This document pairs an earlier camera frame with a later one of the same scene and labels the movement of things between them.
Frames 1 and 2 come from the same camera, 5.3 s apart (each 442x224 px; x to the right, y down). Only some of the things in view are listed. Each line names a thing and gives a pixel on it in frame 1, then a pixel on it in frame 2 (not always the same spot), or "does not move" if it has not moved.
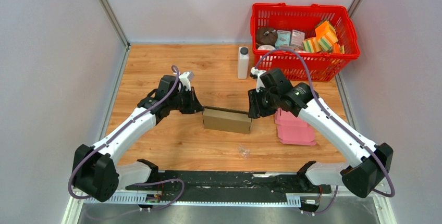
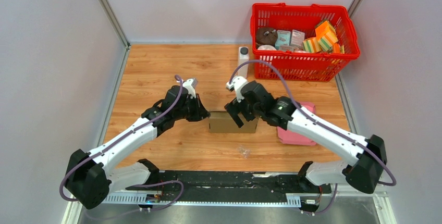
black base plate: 232,185 does not move
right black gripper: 256,110 -> 234,107
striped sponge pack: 311,45 does not move
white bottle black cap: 243,62 does not move
